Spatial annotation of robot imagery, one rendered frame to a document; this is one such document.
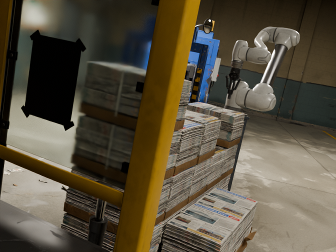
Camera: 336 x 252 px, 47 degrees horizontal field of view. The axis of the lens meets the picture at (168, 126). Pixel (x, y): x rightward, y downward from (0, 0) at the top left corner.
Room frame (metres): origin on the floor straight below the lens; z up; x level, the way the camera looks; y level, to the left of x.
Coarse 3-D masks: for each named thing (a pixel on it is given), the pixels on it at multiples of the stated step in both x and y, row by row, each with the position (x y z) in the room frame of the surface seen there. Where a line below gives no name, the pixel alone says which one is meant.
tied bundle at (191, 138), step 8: (184, 120) 2.00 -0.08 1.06; (184, 128) 1.78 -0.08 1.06; (192, 128) 1.84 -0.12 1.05; (200, 128) 1.96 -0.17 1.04; (184, 136) 1.77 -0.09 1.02; (192, 136) 1.87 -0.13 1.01; (200, 136) 1.97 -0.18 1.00; (184, 144) 1.78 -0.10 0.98; (192, 144) 1.88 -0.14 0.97; (176, 152) 1.74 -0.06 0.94; (184, 152) 1.82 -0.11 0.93; (192, 152) 1.92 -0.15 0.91; (176, 160) 1.74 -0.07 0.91; (184, 160) 1.84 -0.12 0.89
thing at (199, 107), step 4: (188, 104) 2.71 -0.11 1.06; (192, 104) 2.74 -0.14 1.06; (196, 104) 2.77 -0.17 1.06; (200, 104) 2.81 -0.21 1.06; (204, 104) 2.85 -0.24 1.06; (208, 104) 2.90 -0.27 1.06; (188, 108) 2.71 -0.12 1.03; (192, 108) 2.68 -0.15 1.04; (196, 108) 2.67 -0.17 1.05; (200, 108) 2.66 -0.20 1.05; (204, 108) 2.65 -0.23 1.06; (200, 112) 2.65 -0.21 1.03; (204, 112) 2.64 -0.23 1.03
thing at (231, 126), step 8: (216, 112) 2.61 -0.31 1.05; (224, 112) 2.65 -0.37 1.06; (232, 112) 2.71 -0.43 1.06; (240, 112) 2.81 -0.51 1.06; (224, 120) 2.58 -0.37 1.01; (232, 120) 2.56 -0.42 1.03; (240, 120) 2.74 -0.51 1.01; (224, 128) 2.58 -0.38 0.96; (232, 128) 2.56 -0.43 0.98; (240, 128) 2.76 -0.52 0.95; (224, 136) 2.58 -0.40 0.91; (232, 136) 2.60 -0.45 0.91
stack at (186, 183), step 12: (216, 156) 2.33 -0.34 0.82; (228, 156) 2.62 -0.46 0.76; (192, 168) 1.95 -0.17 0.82; (204, 168) 2.15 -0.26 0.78; (216, 168) 2.37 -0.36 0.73; (228, 168) 2.68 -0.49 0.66; (180, 180) 1.83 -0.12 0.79; (192, 180) 2.00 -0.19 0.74; (204, 180) 2.20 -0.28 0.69; (228, 180) 2.77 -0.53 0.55; (180, 192) 1.86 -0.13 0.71; (192, 192) 2.04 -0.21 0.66; (204, 192) 2.27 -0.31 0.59; (168, 204) 1.75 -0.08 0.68
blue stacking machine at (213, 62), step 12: (204, 36) 6.83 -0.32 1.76; (216, 48) 6.71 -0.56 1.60; (192, 60) 6.74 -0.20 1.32; (216, 60) 6.70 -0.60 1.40; (192, 72) 6.74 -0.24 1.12; (204, 72) 6.72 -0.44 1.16; (216, 72) 6.70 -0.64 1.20; (192, 84) 6.73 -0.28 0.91; (204, 84) 6.72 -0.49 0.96; (204, 96) 6.72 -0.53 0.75
